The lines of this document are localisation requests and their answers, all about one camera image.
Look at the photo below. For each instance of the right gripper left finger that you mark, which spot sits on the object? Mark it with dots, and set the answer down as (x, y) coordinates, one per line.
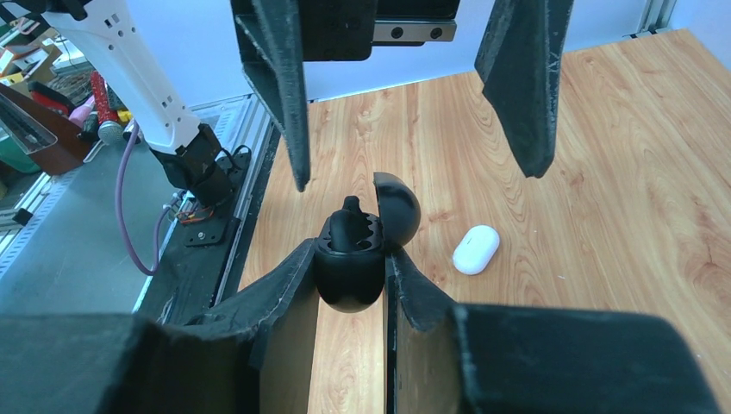
(252, 353)

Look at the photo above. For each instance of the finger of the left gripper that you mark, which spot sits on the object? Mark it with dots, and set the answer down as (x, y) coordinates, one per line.
(519, 61)

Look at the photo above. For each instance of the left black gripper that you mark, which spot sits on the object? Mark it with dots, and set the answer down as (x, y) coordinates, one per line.
(276, 37)

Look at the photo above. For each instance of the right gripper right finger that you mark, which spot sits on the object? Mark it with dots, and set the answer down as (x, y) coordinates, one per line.
(443, 356)

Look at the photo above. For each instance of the white charging case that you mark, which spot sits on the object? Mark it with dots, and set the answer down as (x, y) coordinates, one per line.
(476, 249)

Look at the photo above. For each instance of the black charging case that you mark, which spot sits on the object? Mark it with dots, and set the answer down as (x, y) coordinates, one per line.
(351, 282)

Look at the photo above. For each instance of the black earbud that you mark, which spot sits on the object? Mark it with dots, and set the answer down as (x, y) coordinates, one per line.
(349, 227)

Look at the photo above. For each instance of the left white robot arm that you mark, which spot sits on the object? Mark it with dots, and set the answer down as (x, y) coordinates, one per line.
(106, 34)

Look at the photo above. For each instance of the aluminium frame rail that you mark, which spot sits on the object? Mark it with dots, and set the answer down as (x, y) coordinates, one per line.
(70, 257)

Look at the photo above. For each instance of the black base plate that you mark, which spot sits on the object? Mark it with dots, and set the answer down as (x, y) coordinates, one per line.
(191, 280)

